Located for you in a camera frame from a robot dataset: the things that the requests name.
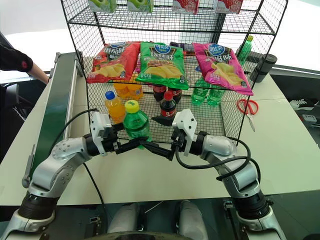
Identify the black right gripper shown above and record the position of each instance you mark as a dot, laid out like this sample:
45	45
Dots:
178	140

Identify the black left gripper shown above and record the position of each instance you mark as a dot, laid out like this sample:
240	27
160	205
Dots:
110	142

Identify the green soda bottle yellow cap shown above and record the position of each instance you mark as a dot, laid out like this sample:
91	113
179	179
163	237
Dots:
136	122

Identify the person forearm black sleeve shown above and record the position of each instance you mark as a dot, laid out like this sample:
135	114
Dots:
15	60

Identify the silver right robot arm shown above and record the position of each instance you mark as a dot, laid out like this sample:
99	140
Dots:
221	147

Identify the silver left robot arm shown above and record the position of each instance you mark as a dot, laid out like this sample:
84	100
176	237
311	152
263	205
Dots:
62	152

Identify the green conveyor belt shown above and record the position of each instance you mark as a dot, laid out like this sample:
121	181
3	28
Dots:
57	100

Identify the cola bottle red cap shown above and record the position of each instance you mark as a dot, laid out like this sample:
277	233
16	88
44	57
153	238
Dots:
168	107

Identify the orange soda bottle blue cap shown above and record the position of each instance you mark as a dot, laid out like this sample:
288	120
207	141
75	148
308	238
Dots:
115	107

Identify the green chips bag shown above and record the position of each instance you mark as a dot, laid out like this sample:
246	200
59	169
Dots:
162	65

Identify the red chips bag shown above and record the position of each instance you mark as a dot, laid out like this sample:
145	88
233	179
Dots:
113	62

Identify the silver rounded robot leg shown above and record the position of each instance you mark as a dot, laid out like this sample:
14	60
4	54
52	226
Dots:
191	220
125	220

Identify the pink chips bag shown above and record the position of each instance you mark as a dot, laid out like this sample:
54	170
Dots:
221	65

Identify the dark rounded robot torso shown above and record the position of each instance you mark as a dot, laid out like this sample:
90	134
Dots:
147	236

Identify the tall green plastic bottle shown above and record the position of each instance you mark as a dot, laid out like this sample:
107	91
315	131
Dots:
245	50

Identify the black cylindrical flask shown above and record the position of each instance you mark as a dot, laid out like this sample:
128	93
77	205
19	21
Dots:
265	66

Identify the green apple drink carton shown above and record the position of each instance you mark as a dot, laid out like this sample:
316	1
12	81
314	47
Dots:
140	5
102	5

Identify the red strawberry drink carton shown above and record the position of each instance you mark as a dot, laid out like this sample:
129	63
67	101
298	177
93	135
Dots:
185	5
228	6

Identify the black and white sneaker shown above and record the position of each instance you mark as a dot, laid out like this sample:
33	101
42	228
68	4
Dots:
303	103

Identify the white power strip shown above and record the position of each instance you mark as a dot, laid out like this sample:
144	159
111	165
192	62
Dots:
308	118

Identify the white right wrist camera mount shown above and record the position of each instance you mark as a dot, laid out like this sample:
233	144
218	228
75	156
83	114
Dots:
186	120

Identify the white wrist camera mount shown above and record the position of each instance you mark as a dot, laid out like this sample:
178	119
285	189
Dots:
96	125
186	120

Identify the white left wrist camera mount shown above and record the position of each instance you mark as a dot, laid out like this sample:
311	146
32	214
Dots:
96	125

